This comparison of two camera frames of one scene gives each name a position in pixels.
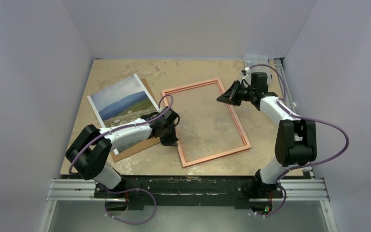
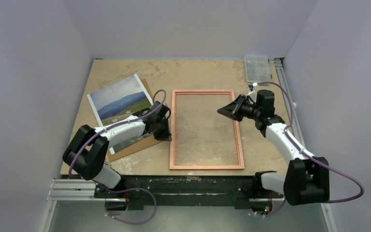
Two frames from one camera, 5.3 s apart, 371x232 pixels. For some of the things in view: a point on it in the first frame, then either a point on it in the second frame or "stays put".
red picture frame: (234, 113) to (172, 163)
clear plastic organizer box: (258, 63) stays put
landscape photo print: (123, 102) stays put
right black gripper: (234, 94) to (241, 108)
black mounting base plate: (187, 193) stays put
